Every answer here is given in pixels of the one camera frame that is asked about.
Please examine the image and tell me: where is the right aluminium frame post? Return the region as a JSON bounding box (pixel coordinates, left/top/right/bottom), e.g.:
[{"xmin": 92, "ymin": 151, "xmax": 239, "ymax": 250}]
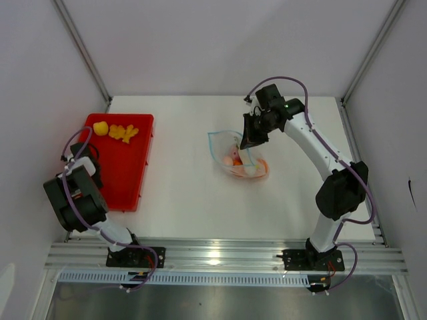
[{"xmin": 340, "ymin": 0, "xmax": 410, "ymax": 107}]

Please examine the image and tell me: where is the aluminium frame post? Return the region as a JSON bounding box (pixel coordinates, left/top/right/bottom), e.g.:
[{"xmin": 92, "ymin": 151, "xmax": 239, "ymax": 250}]
[
  {"xmin": 51, "ymin": 0, "xmax": 113, "ymax": 113},
  {"xmin": 340, "ymin": 0, "xmax": 410, "ymax": 107}
]

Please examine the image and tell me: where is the white slotted cable duct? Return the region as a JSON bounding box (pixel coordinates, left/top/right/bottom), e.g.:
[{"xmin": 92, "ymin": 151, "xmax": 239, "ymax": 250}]
[{"xmin": 58, "ymin": 270, "xmax": 310, "ymax": 288}]

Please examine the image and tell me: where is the pink toy egg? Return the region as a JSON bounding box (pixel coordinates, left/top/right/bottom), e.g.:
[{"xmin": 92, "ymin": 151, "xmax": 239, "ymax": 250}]
[{"xmin": 223, "ymin": 156, "xmax": 234, "ymax": 166}]

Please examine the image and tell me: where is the purple toy onion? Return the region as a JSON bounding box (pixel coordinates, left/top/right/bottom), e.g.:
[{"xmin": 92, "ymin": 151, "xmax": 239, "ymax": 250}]
[{"xmin": 230, "ymin": 146, "xmax": 241, "ymax": 161}]

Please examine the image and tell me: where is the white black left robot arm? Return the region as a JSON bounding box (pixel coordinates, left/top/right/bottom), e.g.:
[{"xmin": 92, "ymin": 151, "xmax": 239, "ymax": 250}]
[{"xmin": 43, "ymin": 142, "xmax": 145, "ymax": 267}]

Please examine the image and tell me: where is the red plastic tray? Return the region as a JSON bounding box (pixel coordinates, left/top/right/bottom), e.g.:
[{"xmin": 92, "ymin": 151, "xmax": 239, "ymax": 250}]
[{"xmin": 85, "ymin": 113, "xmax": 154, "ymax": 212}]

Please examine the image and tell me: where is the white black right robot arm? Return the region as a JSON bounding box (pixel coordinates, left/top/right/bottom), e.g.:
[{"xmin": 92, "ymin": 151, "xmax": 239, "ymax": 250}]
[{"xmin": 240, "ymin": 84, "xmax": 368, "ymax": 269}]

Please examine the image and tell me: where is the clear zip top bag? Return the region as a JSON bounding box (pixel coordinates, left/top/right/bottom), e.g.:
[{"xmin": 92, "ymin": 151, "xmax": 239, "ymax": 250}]
[{"xmin": 207, "ymin": 130, "xmax": 270, "ymax": 179}]

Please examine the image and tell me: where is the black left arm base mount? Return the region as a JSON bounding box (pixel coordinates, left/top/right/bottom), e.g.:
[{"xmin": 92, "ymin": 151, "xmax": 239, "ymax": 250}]
[{"xmin": 106, "ymin": 248, "xmax": 155, "ymax": 268}]

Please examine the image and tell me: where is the left aluminium frame post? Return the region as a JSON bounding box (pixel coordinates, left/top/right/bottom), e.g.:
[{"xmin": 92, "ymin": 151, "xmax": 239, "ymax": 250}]
[{"xmin": 51, "ymin": 0, "xmax": 113, "ymax": 113}]

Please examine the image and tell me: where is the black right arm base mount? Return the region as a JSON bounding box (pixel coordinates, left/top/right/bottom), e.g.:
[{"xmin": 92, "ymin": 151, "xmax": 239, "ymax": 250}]
[{"xmin": 276, "ymin": 247, "xmax": 345, "ymax": 271}]

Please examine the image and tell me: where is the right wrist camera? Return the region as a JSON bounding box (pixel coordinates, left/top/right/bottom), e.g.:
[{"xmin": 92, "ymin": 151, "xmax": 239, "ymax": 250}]
[{"xmin": 244, "ymin": 95, "xmax": 260, "ymax": 115}]

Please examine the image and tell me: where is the yellow toy pepper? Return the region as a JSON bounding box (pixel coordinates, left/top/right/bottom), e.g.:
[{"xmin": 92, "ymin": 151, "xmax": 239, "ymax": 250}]
[{"xmin": 93, "ymin": 121, "xmax": 109, "ymax": 137}]

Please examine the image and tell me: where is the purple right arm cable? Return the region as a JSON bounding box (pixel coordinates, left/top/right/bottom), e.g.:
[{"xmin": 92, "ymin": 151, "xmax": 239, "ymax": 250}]
[{"xmin": 244, "ymin": 75, "xmax": 378, "ymax": 296}]

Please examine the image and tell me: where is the yellow toy ginger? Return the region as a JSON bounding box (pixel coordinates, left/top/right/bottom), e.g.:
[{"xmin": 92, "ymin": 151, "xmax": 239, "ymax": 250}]
[{"xmin": 108, "ymin": 125, "xmax": 139, "ymax": 144}]

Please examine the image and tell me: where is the aluminium table edge rail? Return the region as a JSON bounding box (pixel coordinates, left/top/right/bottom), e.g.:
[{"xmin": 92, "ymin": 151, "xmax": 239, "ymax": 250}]
[{"xmin": 45, "ymin": 236, "xmax": 408, "ymax": 275}]

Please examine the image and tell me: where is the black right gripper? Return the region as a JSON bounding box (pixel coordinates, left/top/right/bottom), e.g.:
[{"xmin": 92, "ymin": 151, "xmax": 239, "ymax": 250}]
[{"xmin": 240, "ymin": 112, "xmax": 278, "ymax": 150}]

